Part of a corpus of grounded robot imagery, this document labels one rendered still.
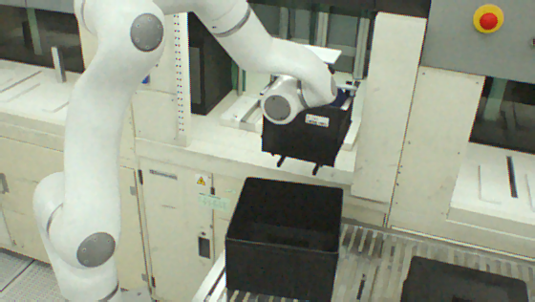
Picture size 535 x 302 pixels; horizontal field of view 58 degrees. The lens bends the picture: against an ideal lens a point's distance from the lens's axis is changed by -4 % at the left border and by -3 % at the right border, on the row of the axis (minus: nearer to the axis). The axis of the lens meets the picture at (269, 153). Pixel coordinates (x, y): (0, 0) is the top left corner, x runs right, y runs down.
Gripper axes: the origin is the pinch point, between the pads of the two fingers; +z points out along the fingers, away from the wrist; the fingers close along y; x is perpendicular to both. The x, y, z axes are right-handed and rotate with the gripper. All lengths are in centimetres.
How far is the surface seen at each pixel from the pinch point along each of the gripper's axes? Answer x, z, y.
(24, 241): -109, 1, -127
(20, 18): -19, 46, -148
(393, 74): 1.5, -3.2, 21.2
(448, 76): 1.5, 1.9, 34.9
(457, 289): -38, -30, 47
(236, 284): -47, -41, -5
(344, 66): -35, 92, -7
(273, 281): -44, -39, 4
